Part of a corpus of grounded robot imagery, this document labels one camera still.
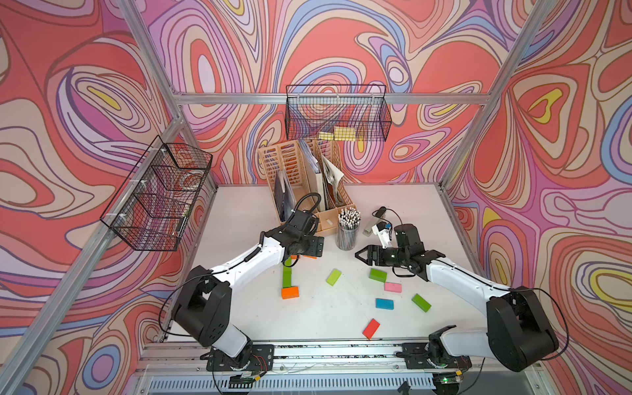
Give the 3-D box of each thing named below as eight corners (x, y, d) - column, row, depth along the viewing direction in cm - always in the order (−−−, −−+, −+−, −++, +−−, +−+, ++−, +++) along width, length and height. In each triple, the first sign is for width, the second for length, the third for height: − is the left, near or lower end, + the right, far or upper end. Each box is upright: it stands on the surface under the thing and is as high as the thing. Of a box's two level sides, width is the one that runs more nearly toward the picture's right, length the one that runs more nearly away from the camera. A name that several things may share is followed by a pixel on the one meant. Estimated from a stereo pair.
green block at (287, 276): (282, 288, 89) (282, 286, 88) (283, 268, 94) (282, 266, 93) (291, 288, 89) (291, 286, 88) (291, 268, 95) (291, 265, 93)
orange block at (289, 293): (282, 300, 86) (281, 297, 85) (281, 290, 89) (280, 288, 87) (299, 297, 87) (299, 295, 85) (298, 288, 89) (298, 285, 87)
